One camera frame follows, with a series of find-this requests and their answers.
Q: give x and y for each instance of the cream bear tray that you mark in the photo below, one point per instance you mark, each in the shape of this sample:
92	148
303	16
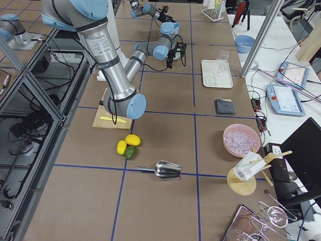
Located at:
210	80

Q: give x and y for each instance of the clear wine glass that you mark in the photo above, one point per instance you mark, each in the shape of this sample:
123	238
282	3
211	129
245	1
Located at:
222	59

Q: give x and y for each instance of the wooden mug tree stand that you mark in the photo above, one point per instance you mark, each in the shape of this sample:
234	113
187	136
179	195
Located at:
246	188

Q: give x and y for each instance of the metal ice scoop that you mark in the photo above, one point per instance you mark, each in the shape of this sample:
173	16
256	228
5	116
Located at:
164	170

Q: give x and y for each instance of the near teach pendant tablet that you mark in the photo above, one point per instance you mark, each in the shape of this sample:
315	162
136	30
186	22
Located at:
284	100

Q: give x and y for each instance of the white wire cup rack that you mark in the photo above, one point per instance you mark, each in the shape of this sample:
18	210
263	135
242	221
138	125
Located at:
214	9

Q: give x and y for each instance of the blue bowl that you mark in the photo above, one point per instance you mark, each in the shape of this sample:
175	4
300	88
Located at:
244	43

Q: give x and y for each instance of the light green bowl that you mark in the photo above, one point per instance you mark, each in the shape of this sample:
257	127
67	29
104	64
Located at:
177	54

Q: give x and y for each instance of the glass rack tray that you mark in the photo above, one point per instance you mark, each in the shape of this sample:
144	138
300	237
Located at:
268	223

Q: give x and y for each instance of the black monitor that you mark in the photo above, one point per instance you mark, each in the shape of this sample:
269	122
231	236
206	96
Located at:
305	163

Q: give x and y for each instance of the black tripod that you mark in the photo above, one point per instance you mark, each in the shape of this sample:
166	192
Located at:
246	16

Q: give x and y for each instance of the teach pendant tablet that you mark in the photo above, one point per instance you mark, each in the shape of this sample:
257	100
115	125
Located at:
284	100
294	74

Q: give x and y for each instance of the pink bowl of ice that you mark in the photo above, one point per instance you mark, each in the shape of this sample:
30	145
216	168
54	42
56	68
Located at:
239	140

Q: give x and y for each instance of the light blue plastic cup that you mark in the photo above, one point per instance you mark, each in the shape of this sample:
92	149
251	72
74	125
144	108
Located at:
176	28

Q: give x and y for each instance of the green lime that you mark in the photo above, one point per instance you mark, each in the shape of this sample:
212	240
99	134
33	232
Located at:
130	152

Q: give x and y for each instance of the far teach pendant tablet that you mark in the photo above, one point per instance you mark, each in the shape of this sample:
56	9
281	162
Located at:
294	74

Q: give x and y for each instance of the yellow plastic knife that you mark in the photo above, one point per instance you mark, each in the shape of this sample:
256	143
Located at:
112	119

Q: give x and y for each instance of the yellow lemon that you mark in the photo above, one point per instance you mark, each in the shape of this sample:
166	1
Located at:
132	140
121	147

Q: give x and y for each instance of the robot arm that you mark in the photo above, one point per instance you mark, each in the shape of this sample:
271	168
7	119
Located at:
89	19
137	10

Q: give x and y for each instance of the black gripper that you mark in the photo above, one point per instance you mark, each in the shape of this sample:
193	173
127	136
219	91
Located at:
162	17
170	55

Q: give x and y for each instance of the aluminium frame post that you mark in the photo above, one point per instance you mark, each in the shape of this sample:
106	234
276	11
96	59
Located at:
265	27

